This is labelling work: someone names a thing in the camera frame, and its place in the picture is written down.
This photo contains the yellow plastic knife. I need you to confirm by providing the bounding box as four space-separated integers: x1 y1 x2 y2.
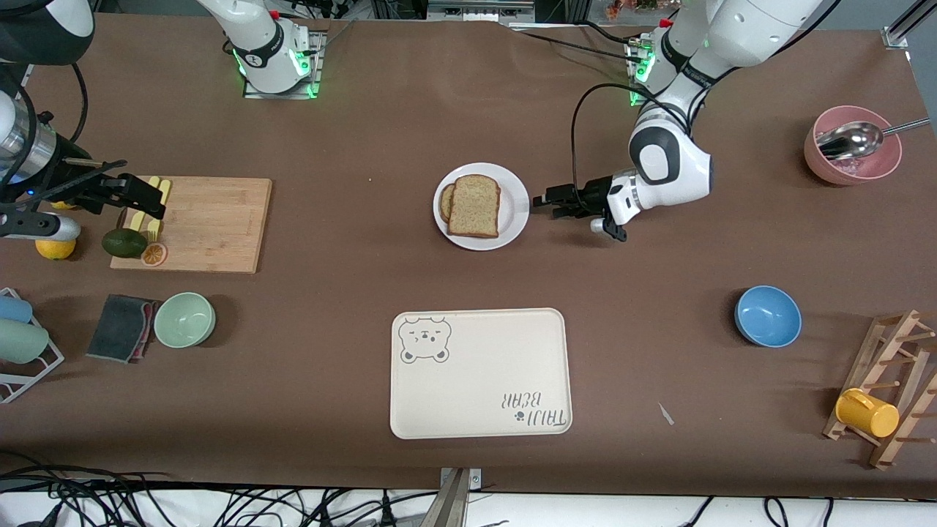
130 176 160 231

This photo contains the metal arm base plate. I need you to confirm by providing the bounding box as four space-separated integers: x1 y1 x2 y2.
243 29 324 100
626 40 707 109

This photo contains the black cable bundle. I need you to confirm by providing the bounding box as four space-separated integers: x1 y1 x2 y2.
0 450 440 527

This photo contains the blue cup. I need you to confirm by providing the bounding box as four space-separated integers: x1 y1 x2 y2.
0 294 34 324

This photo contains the pale green bowl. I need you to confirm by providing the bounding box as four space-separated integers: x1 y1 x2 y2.
153 292 217 348

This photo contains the dark green avocado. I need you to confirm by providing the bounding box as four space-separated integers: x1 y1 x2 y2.
101 228 150 258

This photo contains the pink bowl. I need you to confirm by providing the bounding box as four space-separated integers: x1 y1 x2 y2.
804 105 903 186

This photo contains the wooden mug rack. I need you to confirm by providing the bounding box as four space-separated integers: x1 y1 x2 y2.
823 309 937 471

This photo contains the pale green cup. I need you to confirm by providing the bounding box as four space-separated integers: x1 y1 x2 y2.
0 319 50 365

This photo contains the white wire rack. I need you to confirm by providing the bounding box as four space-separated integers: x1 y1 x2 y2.
0 287 65 405

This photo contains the grey folded cloth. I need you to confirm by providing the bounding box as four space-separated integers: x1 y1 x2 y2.
86 294 154 364

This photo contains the metal ladle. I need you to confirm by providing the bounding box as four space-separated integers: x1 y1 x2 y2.
816 117 932 160

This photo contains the aluminium frame profile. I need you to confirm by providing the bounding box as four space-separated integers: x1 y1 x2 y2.
884 0 937 49

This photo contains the wooden cutting board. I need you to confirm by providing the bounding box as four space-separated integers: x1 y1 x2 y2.
110 177 273 274

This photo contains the plain bread slice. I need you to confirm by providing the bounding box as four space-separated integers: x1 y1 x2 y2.
447 174 503 239

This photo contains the blue bowl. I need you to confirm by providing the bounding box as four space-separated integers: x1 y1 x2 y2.
734 285 802 348

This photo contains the white round plate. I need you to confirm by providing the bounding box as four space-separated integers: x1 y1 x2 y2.
433 162 531 252

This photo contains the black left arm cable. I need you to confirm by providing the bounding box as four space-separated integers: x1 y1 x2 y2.
571 82 660 193

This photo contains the yellow mug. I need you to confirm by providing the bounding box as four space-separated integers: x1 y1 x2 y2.
835 388 900 438

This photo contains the yellow plastic fork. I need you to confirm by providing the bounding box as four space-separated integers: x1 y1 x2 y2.
147 180 171 242

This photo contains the cream bear print tray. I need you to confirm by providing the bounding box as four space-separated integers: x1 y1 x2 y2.
389 307 573 440

